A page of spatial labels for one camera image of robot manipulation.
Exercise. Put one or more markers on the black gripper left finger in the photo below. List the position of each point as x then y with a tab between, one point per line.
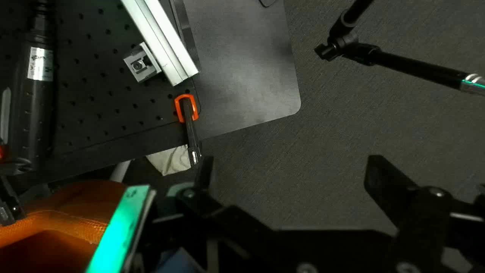
205	182

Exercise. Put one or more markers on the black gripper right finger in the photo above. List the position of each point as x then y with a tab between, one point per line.
388	187

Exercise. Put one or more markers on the orange shell chair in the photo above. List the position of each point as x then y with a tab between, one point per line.
50	221

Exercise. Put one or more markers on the orange black clamp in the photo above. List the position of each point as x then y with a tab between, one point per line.
179	108

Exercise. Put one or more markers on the black folded tripod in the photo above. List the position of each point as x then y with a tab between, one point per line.
384	55

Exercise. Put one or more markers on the black perforated breadboard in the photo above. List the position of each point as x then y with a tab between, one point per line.
100	76

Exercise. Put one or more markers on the black rotary tool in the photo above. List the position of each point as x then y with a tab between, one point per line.
35	100

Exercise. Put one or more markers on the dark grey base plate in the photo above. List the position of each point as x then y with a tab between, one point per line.
243	61

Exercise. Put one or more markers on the small metal corner bracket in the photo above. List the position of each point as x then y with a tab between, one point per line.
143	62

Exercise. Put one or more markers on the aluminium profile rail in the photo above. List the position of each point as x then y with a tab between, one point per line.
161	39
5	115

